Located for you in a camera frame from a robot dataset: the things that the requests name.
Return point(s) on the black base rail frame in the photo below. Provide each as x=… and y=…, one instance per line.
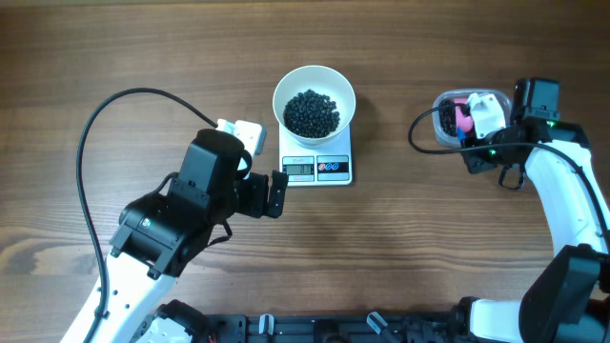
x=178, y=322

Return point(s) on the clear plastic container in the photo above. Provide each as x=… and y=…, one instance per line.
x=443, y=137

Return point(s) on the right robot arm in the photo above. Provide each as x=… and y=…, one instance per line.
x=555, y=157

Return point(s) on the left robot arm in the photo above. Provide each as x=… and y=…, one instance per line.
x=160, y=233

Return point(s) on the pink scoop with blue handle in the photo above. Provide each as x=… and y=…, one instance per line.
x=463, y=122

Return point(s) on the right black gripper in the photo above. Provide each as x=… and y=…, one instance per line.
x=475, y=155

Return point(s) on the black beans in container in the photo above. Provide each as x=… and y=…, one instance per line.
x=447, y=117

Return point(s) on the black beans in bowl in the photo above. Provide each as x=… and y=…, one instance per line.
x=311, y=115

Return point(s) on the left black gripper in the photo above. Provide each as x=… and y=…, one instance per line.
x=260, y=195

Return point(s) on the white digital kitchen scale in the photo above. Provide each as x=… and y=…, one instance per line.
x=328, y=164

